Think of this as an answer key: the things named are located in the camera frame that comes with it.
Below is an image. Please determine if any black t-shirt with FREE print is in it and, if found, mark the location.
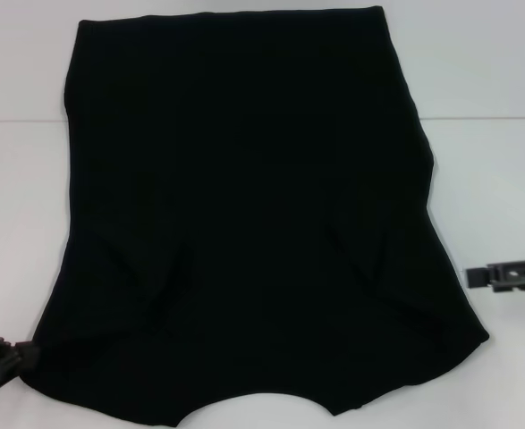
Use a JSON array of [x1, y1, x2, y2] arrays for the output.
[[29, 4, 491, 429]]

